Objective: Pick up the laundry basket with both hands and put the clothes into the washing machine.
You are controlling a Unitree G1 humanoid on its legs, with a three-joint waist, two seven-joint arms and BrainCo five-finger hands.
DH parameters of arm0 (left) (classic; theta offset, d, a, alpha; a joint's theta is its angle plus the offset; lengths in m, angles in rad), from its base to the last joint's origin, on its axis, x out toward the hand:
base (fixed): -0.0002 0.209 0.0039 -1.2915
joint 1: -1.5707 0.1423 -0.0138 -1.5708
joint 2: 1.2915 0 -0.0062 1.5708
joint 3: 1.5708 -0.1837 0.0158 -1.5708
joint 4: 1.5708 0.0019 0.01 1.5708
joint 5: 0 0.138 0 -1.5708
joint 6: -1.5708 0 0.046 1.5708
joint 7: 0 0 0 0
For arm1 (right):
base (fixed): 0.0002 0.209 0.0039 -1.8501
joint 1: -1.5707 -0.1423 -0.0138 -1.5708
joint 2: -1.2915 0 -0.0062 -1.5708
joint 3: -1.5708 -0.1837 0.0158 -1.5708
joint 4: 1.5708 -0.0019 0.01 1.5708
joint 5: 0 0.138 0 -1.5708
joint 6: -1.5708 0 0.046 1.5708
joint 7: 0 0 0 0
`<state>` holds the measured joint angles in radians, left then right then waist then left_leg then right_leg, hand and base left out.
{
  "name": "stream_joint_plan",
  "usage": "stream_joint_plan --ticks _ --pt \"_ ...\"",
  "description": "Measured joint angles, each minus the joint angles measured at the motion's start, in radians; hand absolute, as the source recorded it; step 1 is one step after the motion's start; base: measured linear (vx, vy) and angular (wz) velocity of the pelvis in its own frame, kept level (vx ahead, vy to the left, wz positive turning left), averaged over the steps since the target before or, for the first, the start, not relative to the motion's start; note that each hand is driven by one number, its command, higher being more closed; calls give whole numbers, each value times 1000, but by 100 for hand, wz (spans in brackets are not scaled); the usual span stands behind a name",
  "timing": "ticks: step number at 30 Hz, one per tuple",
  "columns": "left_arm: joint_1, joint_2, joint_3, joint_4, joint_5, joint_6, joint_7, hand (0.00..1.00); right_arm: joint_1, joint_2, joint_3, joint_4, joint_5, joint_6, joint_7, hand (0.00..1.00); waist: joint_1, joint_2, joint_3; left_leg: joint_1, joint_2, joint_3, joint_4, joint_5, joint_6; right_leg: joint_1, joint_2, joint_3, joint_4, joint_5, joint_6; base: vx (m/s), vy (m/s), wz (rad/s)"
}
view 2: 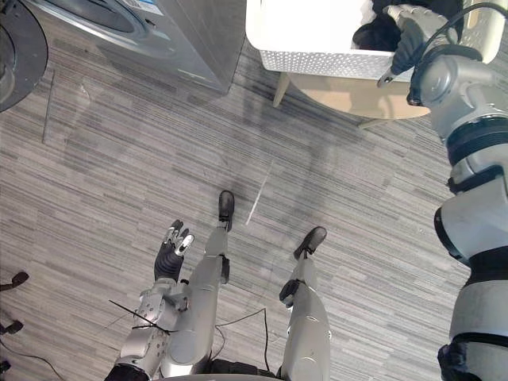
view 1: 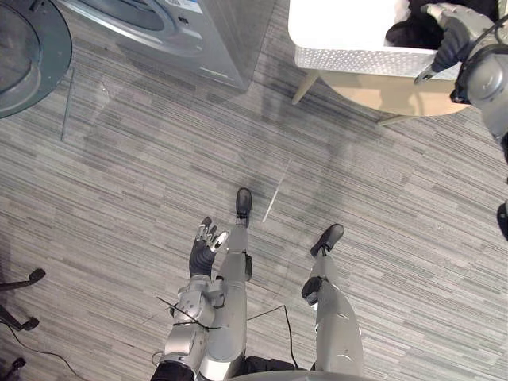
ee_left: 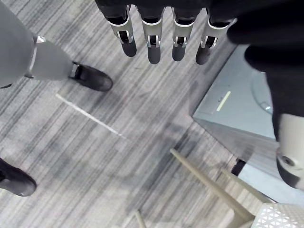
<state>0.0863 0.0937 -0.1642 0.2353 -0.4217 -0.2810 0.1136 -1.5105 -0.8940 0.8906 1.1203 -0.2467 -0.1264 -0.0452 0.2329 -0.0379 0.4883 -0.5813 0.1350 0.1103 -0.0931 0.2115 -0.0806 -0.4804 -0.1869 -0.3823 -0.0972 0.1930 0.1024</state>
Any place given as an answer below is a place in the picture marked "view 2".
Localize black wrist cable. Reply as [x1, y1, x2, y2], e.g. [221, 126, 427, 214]
[412, 2, 508, 60]

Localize black clothes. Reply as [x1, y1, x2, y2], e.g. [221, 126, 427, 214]
[352, 0, 465, 53]

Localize thin black floor cable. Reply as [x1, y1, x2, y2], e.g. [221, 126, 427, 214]
[214, 307, 271, 375]

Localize silver left robot leg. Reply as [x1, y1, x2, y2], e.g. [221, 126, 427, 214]
[160, 190, 236, 379]

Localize black office chair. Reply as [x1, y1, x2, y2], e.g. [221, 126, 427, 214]
[0, 271, 31, 375]

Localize grey washing machine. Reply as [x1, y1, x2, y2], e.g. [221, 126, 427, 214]
[23, 0, 248, 95]

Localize white perforated laundry basket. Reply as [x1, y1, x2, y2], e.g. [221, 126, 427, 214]
[244, 0, 507, 87]

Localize silver right robot leg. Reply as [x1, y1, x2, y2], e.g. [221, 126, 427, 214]
[276, 225, 333, 381]

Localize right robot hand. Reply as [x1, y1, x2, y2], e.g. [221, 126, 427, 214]
[376, 4, 450, 88]

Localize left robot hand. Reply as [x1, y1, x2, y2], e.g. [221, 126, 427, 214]
[153, 220, 196, 281]

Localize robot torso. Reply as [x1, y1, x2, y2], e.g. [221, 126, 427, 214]
[158, 358, 281, 381]

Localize wooden stool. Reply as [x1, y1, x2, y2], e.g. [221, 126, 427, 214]
[272, 71, 434, 130]

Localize round washing machine door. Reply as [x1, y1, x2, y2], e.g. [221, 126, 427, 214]
[0, 0, 50, 114]

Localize silver robot leg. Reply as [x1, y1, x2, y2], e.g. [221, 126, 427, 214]
[276, 225, 333, 381]
[160, 190, 236, 379]

